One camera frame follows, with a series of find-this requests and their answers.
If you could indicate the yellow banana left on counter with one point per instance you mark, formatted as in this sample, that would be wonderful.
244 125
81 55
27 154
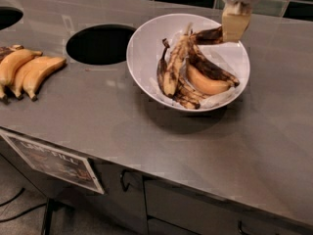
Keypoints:
9 66

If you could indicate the white bowl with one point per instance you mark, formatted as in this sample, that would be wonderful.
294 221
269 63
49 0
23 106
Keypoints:
145 47

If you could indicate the brown banana bottom of bowl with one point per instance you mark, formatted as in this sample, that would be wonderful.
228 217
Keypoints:
187 96

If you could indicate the black cabinet handle left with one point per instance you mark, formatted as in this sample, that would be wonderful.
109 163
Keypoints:
125 185

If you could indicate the white paper liner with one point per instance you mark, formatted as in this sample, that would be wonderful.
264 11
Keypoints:
192 77

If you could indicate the yellow banana right on counter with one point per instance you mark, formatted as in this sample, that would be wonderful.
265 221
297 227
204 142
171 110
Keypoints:
42 69

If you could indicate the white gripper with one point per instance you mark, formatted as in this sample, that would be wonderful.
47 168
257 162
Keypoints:
235 19

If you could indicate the dark blackened banana right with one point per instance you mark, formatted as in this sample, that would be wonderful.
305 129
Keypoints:
208 68

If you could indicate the black cabinet handle right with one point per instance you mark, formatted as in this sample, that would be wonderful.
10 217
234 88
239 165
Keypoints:
241 229

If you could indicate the yellow banana middle on counter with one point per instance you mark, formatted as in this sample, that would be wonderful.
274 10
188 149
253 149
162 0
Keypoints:
16 86

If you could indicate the dark spotted banana left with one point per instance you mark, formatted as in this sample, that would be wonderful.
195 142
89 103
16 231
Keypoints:
162 65

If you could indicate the landfill sign plate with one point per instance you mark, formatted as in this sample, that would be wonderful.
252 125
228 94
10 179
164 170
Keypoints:
55 162

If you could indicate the orange yellow banana in bowl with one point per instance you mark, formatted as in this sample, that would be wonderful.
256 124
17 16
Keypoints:
204 84

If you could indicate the black cabinet handle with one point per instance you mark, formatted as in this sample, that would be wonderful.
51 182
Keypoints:
241 229
125 185

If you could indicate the yellow banana on counter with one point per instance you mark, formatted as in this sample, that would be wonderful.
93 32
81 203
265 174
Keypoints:
9 66
42 69
16 86

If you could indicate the brown banana far left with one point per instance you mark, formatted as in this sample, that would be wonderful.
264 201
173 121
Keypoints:
6 50

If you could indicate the spotted yellow banana upright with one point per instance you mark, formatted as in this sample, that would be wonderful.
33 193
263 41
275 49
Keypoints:
177 56

